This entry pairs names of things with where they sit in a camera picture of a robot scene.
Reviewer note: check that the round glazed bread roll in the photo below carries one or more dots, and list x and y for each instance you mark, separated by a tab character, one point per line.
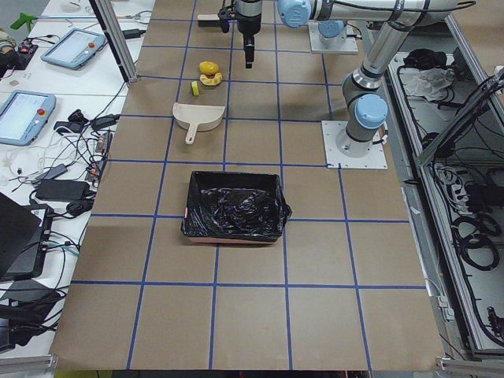
208	68

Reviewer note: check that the golden croissant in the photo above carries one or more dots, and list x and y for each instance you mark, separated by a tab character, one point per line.
212	80

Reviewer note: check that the yellow green sponge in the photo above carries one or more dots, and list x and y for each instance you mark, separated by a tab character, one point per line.
195	88

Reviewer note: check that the beige plastic dustpan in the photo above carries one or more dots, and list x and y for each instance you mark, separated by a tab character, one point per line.
197	118

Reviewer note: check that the beige hand brush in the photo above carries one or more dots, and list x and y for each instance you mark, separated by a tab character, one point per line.
208	21

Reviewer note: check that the pink bin with black bag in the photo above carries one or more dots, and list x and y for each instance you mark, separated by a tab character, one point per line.
234	207

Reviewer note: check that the upper blue teach pendant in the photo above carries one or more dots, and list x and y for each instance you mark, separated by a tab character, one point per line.
74	49

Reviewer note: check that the blue teach pendant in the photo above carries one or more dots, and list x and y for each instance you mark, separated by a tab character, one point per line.
24	115
74	49

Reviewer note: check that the crumpled white cloth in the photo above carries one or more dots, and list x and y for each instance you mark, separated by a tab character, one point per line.
430	84

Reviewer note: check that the lower blue teach pendant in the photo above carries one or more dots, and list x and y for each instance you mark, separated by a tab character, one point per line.
24	115

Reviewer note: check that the black power adapter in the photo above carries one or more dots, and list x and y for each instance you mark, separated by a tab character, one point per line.
61	190

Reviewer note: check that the black laptop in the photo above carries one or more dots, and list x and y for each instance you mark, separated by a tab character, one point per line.
25	230

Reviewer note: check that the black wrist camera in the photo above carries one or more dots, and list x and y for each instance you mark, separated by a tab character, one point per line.
226	16

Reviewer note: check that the aluminium frame post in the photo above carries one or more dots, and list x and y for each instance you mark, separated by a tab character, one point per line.
109	24

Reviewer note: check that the green handled grabber tool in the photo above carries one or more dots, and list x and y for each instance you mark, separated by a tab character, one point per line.
27	20

